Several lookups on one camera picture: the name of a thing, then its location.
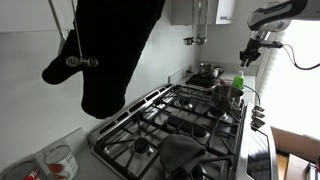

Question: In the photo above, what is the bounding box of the black portable cooktop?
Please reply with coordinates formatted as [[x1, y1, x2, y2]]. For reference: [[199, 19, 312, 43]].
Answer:
[[185, 73, 223, 89]]

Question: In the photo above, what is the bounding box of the hanging metal measuring cup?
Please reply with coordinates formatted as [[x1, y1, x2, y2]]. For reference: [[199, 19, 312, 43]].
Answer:
[[182, 0, 196, 46]]

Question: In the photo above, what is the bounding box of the grey cloth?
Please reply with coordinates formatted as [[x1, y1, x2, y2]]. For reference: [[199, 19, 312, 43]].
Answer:
[[158, 133, 207, 175]]

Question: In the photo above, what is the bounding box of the black robot camera cable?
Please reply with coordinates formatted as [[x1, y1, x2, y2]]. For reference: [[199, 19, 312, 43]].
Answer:
[[281, 43, 320, 71]]

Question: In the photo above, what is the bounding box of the black oven mitt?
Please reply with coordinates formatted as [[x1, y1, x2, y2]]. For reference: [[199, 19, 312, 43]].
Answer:
[[41, 0, 167, 120]]

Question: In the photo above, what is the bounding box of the oval gas burner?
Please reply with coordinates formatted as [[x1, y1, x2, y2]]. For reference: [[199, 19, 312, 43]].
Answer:
[[165, 115, 209, 138]]

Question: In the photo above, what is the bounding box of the metal utensil handle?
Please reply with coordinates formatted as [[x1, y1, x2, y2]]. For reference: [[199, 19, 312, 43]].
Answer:
[[47, 0, 68, 56]]

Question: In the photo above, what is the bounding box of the red label tin can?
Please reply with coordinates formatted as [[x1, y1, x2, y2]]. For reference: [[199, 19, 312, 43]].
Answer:
[[1, 159, 43, 180]]

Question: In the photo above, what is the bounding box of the round gas burner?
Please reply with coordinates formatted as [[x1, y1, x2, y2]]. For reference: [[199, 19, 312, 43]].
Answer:
[[176, 163, 209, 180], [130, 136, 155, 158], [175, 96, 195, 110], [208, 108, 232, 122]]

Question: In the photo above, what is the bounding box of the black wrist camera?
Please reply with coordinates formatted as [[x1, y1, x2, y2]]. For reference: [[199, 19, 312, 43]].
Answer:
[[258, 39, 284, 50]]

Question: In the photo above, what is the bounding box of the silver stove knob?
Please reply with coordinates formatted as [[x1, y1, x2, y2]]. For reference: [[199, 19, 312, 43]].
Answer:
[[250, 118, 266, 130], [251, 110, 266, 120], [252, 104, 266, 113]]

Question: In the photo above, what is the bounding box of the metal coil whisk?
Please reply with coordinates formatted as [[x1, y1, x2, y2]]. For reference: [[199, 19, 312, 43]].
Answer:
[[65, 0, 100, 69]]

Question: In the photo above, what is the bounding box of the stainless steel gas stove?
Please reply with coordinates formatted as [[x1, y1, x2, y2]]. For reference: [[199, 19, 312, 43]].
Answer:
[[87, 83, 280, 180]]

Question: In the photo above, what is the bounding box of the black cast iron grate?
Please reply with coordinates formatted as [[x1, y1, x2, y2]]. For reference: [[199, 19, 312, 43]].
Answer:
[[156, 83, 249, 125], [128, 98, 246, 151], [92, 121, 239, 180]]

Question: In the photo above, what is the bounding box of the small lidded steel pot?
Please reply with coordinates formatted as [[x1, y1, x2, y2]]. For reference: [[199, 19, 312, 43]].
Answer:
[[198, 62, 222, 79]]

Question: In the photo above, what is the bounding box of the stainless steel pot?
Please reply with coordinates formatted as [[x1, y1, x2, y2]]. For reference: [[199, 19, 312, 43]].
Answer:
[[210, 84, 245, 113]]

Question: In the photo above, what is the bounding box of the pink cloth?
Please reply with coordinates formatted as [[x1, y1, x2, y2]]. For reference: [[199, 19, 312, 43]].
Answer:
[[215, 78, 235, 88]]

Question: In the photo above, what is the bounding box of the hanging metal ladle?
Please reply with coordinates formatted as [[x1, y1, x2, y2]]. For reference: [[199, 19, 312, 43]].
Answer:
[[194, 0, 209, 46]]

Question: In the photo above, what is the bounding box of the green plastic bottle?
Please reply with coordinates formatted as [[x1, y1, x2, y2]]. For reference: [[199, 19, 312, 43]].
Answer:
[[231, 75, 246, 92]]

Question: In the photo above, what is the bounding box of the white tomato tin can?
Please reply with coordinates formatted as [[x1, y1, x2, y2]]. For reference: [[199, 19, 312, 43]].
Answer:
[[43, 144, 80, 180]]

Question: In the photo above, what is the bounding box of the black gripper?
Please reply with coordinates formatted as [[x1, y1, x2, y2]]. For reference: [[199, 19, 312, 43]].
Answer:
[[240, 37, 268, 68]]

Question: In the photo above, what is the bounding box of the thin black power cable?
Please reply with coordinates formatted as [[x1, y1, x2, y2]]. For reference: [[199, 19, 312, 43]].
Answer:
[[242, 84, 262, 107]]

